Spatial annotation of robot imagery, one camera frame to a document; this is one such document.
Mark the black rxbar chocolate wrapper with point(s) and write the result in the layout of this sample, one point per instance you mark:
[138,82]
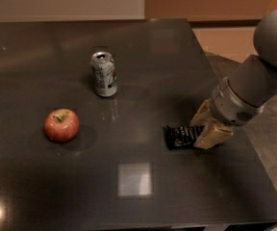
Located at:
[182,137]

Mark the silver green soda can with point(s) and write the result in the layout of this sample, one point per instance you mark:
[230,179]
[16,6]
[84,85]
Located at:
[103,73]

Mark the red apple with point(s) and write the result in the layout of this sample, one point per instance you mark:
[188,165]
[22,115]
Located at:
[61,125]

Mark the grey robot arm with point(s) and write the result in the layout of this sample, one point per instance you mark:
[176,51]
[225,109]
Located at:
[255,81]

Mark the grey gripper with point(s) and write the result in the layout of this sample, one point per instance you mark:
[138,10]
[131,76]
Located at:
[229,108]

